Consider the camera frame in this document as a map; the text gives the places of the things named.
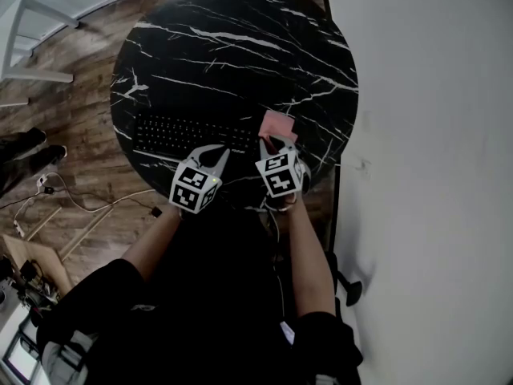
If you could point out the black office chair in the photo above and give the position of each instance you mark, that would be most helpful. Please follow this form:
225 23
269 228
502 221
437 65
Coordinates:
352 291

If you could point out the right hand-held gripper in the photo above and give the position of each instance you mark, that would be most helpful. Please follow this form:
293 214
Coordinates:
280 175

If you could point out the white desk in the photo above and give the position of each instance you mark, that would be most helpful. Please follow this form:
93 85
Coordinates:
40 76

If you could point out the pink cloth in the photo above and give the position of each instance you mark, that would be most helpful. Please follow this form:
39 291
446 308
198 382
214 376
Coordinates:
276 124

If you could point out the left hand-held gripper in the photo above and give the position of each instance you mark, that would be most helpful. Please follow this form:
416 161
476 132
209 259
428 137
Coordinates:
190 189

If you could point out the black keyboard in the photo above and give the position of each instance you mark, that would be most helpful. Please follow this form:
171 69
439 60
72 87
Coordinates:
180 134

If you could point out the dark framed screen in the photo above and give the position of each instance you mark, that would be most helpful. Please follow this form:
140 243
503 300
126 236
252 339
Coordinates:
20 361

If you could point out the person's left forearm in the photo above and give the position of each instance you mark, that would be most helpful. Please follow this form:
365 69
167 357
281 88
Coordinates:
152 243

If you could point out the person's black clothing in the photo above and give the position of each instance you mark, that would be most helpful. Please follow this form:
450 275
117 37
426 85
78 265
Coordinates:
216 295

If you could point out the person's right forearm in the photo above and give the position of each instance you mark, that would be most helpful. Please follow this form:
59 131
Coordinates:
310 263

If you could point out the white plug adapter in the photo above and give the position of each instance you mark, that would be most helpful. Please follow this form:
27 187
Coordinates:
42 181

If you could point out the small white clipped device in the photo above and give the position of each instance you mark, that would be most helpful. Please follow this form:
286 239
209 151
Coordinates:
287 332

